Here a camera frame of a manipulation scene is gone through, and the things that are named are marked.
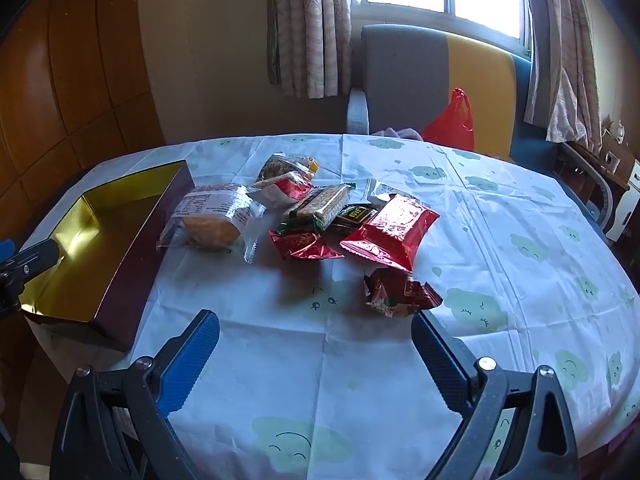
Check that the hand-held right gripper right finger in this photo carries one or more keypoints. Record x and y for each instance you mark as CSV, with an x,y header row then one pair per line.
x,y
435,355

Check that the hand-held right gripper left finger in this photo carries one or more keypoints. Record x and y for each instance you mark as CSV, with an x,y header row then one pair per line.
x,y
200,355

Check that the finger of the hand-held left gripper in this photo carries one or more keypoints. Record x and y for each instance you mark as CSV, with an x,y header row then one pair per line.
x,y
35,256

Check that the gold tin box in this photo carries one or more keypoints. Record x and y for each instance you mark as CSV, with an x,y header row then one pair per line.
x,y
100,240

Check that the dark red snack packet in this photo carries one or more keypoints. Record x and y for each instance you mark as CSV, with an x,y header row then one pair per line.
x,y
395,292

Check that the large red snack packet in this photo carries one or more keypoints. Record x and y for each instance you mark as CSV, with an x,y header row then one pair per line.
x,y
392,232

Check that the clear bread packet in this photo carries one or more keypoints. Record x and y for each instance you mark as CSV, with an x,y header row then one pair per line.
x,y
210,225

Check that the small red candy packet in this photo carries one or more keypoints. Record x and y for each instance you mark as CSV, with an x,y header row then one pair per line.
x,y
302,246

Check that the dark gold candy packet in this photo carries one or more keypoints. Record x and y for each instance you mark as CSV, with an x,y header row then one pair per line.
x,y
352,216

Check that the white snack packet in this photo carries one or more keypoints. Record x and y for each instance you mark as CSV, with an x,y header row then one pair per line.
x,y
382,191

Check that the green-ended cracker packet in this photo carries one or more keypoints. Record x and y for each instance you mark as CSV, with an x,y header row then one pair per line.
x,y
322,205

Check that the long clear red-ended bar packet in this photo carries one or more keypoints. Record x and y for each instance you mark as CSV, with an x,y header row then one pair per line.
x,y
295,190

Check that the clear orange nut packet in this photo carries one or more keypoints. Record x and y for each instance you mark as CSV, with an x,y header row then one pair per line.
x,y
282,166

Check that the white green-print tablecloth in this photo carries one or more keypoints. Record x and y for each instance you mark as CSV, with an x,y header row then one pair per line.
x,y
325,385

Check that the wooden wardrobe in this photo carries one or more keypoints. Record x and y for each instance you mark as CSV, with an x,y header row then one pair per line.
x,y
75,85

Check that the pink cloth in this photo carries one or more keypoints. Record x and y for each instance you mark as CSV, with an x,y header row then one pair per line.
x,y
405,134

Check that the red plastic bag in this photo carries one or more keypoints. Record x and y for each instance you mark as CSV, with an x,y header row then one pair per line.
x,y
450,125

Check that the white carton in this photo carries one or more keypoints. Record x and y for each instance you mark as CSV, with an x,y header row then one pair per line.
x,y
627,205

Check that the brown cardboard box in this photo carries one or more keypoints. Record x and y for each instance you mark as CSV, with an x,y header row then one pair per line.
x,y
615,160

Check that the grey yellow blue sofa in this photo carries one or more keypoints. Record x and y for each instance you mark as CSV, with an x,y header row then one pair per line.
x,y
400,70

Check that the pink patterned curtain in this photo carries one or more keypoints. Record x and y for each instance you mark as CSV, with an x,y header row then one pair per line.
x,y
310,30
565,60

